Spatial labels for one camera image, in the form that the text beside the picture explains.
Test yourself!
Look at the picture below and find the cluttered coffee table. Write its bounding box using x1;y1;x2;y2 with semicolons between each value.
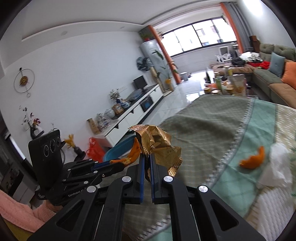
204;66;250;97

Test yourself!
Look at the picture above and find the orange plastic bag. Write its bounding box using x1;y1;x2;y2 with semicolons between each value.
86;137;105;163

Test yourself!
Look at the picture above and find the pink sleeved left forearm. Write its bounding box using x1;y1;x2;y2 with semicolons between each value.
1;191;56;232

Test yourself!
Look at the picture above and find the gold foil wrapper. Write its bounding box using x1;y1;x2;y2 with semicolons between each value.
129;124;183;177

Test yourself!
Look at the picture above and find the blue cushion far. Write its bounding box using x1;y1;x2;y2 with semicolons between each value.
268;52;285;78

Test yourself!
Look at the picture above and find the white tissue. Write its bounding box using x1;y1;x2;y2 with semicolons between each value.
256;143;292;189

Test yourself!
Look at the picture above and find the white black tv cabinet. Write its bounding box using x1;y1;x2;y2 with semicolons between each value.
93;84;163;148

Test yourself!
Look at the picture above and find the black plant stand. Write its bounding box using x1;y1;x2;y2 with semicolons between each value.
28;122;86;160

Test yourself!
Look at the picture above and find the large leafy potted plant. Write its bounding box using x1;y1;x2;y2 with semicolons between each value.
152;50;176;91

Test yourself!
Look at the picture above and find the green brown sectional sofa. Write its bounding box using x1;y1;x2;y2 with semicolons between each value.
250;44;295;108

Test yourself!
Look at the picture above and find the orange cushion far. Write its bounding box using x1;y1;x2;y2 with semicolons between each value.
281;62;296;89

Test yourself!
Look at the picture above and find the orange peel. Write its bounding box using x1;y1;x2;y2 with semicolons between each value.
109;138;141;167

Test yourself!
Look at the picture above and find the left orange curtain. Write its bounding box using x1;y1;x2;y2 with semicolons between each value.
147;25;181;85

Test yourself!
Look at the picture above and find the white office chair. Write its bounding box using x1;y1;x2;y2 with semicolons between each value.
216;46;232;63

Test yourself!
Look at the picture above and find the white standing air conditioner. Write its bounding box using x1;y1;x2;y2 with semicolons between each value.
140;40;172;91

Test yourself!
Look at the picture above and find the round wall clock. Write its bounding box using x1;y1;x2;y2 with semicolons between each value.
14;67;35;98

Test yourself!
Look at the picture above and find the small black monitor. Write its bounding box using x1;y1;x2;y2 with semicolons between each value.
133;75;147;91

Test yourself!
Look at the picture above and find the patterned tablecloth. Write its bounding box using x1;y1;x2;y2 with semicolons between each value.
106;94;295;240

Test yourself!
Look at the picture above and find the teal plastic trash bin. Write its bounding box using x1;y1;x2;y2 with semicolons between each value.
103;135;136;162

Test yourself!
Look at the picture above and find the right orange grey curtain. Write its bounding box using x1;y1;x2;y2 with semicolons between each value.
220;1;253;54

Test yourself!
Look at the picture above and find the person's left hand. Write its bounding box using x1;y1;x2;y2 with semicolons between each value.
43;200;63;212

